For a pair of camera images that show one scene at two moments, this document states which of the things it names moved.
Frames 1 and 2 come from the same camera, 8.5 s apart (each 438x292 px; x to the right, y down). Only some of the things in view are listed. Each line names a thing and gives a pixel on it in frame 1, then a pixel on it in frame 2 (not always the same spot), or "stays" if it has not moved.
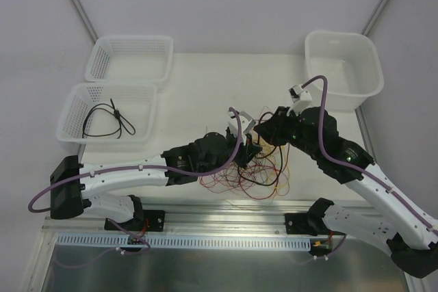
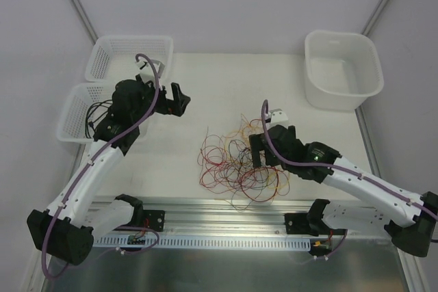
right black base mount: (310, 223) stays
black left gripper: (247, 152) -> (170, 103)
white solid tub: (351, 63) stays
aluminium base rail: (204, 217) stays
